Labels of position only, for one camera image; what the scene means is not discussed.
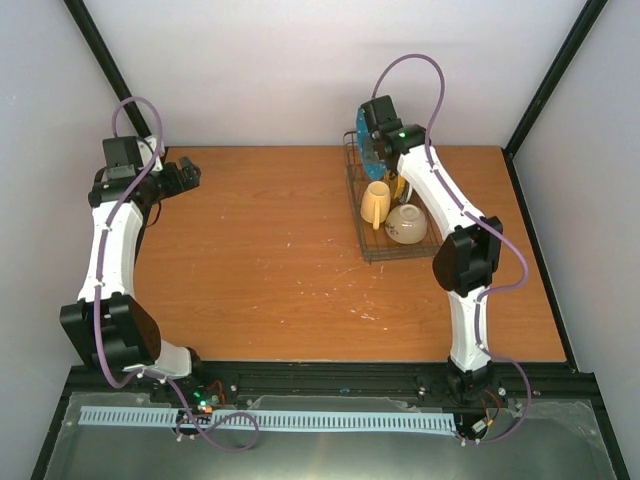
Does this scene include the yellow dotted scalloped plate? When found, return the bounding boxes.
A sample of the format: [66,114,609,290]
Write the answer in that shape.
[384,170,406,202]

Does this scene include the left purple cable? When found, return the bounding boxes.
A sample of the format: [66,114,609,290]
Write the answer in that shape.
[92,96,261,452]

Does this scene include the left black frame post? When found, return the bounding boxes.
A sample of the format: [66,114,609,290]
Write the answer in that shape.
[63,0,152,141]

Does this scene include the light blue cable duct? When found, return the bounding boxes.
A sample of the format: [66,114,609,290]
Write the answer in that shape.
[78,406,456,436]

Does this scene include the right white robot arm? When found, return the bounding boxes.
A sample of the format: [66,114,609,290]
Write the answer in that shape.
[356,95,502,404]

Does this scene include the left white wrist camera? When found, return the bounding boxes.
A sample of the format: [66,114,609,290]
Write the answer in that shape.
[137,135,166,173]

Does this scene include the teal scalloped plate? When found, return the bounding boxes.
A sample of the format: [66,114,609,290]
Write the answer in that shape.
[355,108,386,181]

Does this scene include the yellow ceramic mug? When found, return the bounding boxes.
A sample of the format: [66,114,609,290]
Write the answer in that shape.
[360,181,391,230]

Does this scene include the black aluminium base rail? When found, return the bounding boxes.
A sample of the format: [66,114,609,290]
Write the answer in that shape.
[64,361,604,413]

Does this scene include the dark wire dish rack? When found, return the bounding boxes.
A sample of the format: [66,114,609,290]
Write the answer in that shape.
[342,129,446,264]

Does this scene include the purple cable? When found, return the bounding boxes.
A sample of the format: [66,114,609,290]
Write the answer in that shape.
[92,96,261,452]
[371,52,532,446]

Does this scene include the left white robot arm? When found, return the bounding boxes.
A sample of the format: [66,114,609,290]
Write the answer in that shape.
[59,136,208,403]

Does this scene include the right black frame post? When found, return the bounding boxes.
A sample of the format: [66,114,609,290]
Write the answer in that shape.
[503,0,609,154]

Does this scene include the white floral bowl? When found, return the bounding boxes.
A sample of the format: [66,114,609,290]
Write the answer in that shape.
[385,204,428,245]

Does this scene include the left controller board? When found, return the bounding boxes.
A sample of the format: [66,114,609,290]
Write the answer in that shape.
[193,380,226,414]

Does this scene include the right connector wires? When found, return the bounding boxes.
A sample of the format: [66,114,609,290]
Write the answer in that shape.
[469,389,506,435]

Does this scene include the black frame post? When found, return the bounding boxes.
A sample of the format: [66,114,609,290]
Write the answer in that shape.
[63,0,152,141]
[503,0,609,154]

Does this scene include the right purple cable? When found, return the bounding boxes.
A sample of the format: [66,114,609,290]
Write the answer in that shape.
[371,52,532,446]

